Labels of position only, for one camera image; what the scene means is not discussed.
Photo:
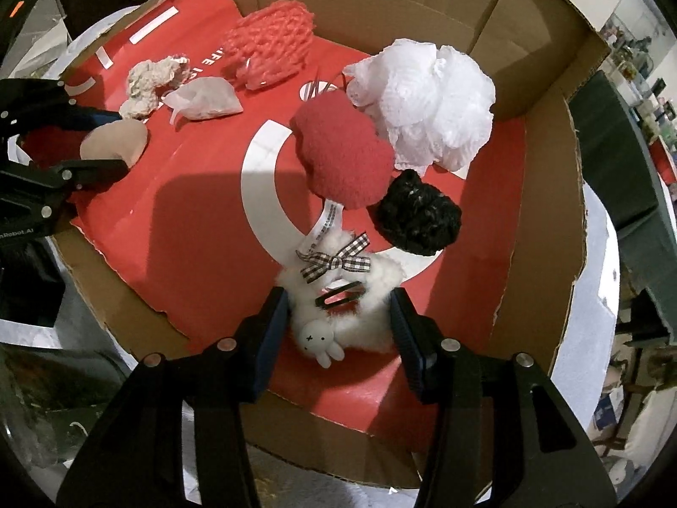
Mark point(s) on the red fuzzy heart hair clip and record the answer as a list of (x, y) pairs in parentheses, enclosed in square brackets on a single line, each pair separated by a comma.
[(338, 153)]

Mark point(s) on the cardboard box with red lining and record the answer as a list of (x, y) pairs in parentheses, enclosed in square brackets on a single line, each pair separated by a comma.
[(185, 222)]

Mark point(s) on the white sachet bag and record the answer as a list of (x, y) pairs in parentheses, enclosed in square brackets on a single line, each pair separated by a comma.
[(203, 100)]

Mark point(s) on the white mesh bath pouf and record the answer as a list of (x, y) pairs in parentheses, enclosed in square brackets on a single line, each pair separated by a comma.
[(423, 106)]

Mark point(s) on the small black box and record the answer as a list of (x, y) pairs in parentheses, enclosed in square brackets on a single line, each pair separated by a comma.
[(29, 299)]

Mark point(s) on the white fluffy bow hair clip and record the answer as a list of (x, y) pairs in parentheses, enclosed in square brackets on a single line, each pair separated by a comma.
[(365, 320)]

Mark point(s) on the red knitted scrunchie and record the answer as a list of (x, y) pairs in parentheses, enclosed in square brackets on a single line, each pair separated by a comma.
[(269, 42)]

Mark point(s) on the desk with dark green cloth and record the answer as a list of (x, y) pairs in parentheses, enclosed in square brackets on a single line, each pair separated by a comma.
[(624, 169)]

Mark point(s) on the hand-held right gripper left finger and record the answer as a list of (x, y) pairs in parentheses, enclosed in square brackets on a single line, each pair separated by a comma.
[(271, 344)]

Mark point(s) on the black fuzzy scrunchie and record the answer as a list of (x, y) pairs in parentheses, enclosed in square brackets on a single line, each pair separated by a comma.
[(418, 217)]

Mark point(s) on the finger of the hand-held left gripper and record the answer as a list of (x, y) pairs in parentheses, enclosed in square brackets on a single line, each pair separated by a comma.
[(100, 169), (95, 119)]

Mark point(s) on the group of bottles and jars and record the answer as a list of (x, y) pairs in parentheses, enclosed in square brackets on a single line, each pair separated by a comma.
[(642, 79)]

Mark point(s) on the beige lace scrunchie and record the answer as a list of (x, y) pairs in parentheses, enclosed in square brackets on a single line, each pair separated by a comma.
[(151, 82)]

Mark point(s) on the beige heart pad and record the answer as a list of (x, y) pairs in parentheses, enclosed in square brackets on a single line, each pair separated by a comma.
[(116, 143)]

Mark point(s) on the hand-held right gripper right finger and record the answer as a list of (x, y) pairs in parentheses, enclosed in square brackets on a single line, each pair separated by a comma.
[(410, 344)]

